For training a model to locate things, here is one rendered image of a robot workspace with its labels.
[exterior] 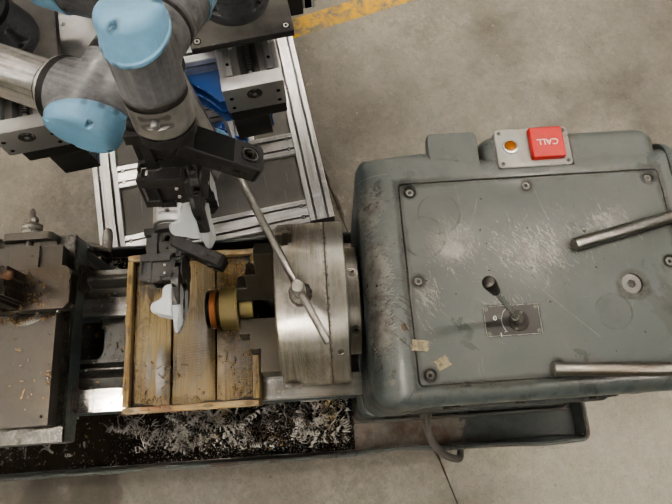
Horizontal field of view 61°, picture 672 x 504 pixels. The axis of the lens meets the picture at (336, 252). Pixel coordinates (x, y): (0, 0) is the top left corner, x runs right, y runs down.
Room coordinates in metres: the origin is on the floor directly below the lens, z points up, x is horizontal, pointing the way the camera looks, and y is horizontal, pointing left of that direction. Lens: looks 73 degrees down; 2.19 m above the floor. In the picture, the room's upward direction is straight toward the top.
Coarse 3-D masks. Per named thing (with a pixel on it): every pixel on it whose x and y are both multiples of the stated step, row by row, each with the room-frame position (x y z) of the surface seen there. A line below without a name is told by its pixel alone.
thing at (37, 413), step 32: (0, 256) 0.37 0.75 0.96; (32, 256) 0.37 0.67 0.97; (64, 256) 0.38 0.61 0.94; (32, 320) 0.23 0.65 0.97; (0, 352) 0.16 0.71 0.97; (32, 352) 0.16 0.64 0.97; (0, 384) 0.09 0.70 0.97; (32, 384) 0.09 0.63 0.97; (0, 416) 0.03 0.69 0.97; (32, 416) 0.03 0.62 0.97
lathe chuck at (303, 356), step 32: (288, 224) 0.38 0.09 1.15; (320, 224) 0.37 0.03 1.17; (288, 256) 0.29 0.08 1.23; (320, 256) 0.29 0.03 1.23; (288, 288) 0.23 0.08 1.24; (320, 288) 0.23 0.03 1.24; (288, 320) 0.18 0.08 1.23; (320, 320) 0.18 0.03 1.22; (288, 352) 0.13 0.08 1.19; (320, 352) 0.13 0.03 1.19; (288, 384) 0.08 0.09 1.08; (320, 384) 0.08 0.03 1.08
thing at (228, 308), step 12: (228, 288) 0.26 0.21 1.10; (216, 300) 0.24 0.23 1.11; (228, 300) 0.24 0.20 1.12; (252, 300) 0.24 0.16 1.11; (216, 312) 0.21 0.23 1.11; (228, 312) 0.21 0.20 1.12; (240, 312) 0.22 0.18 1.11; (252, 312) 0.22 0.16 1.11; (216, 324) 0.19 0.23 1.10; (228, 324) 0.19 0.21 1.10
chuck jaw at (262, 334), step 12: (240, 324) 0.19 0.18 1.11; (252, 324) 0.19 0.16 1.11; (264, 324) 0.19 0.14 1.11; (240, 336) 0.17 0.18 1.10; (252, 336) 0.17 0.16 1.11; (264, 336) 0.17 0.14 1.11; (276, 336) 0.17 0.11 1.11; (252, 348) 0.15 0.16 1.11; (264, 348) 0.15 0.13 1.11; (276, 348) 0.15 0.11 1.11; (264, 360) 0.12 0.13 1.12; (276, 360) 0.12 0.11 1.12; (264, 372) 0.10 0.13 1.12; (276, 372) 0.10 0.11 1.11
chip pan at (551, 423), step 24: (528, 408) 0.05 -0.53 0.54; (360, 432) -0.01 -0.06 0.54; (384, 432) -0.01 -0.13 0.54; (408, 432) -0.01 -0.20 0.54; (432, 432) -0.01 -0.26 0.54; (456, 432) -0.01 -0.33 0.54; (480, 432) -0.01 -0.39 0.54; (504, 432) -0.01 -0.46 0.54; (528, 432) -0.01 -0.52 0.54; (552, 432) -0.01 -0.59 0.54
